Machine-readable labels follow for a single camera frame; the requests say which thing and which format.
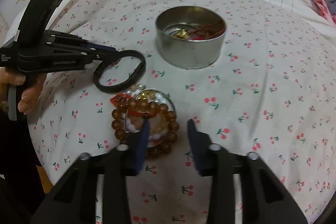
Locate peach bead bracelet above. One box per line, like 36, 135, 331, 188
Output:
128, 84, 169, 135

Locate white bead bracelet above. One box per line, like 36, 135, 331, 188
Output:
125, 84, 168, 140

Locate jewelry pile in tin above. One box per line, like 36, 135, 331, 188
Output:
163, 19, 226, 41

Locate silver metal bangle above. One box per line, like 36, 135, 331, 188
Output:
123, 85, 176, 148

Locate pink cloth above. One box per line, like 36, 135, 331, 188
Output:
313, 0, 335, 26

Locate cherry print bed sheet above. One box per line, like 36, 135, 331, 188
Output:
27, 0, 336, 224

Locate brown wooden bead bracelet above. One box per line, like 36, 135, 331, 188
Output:
111, 96, 180, 159

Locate black braided bracelet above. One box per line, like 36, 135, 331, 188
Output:
93, 49, 146, 94

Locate red cord bracelet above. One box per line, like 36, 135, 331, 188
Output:
109, 93, 150, 119

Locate round silver metal tin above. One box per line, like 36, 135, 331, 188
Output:
155, 6, 227, 69

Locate person's left hand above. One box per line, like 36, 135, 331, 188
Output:
0, 67, 47, 115

